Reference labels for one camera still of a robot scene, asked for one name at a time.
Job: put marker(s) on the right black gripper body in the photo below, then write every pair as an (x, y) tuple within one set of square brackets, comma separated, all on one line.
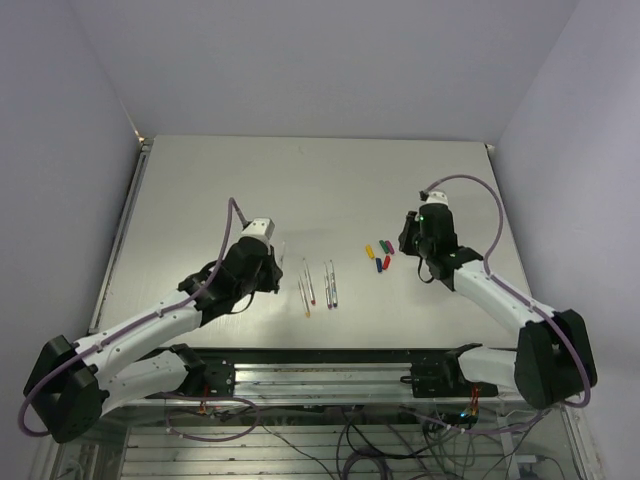
[(423, 245)]

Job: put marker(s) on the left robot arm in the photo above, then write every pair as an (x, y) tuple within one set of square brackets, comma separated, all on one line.
[(73, 384)]

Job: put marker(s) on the purple tipped pen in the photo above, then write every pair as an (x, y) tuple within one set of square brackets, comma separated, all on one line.
[(327, 287)]

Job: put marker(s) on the yellow tipped pen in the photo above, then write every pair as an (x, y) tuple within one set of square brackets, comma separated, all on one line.
[(304, 298)]

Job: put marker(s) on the blue tipped pen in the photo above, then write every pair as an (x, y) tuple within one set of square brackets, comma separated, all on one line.
[(333, 285)]

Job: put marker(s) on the aluminium frame rail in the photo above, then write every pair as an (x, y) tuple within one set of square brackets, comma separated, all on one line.
[(297, 384)]

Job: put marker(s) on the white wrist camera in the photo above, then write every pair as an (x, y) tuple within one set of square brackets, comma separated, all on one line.
[(260, 229), (433, 196)]

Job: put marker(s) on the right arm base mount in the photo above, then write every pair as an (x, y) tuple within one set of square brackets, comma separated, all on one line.
[(435, 373)]

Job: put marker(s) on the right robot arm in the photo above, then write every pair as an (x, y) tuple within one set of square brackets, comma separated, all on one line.
[(552, 361)]

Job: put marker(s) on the red tipped pen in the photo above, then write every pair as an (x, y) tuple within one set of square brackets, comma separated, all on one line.
[(309, 284)]

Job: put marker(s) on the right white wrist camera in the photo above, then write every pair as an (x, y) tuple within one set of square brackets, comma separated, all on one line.
[(433, 196)]

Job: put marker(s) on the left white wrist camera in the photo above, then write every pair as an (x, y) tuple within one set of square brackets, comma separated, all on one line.
[(260, 229)]

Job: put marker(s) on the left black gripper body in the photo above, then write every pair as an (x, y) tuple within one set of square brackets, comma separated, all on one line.
[(252, 283)]

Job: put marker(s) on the green pen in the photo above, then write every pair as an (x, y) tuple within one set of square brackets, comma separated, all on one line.
[(281, 257)]

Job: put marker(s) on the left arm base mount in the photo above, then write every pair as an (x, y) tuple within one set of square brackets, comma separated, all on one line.
[(213, 377)]

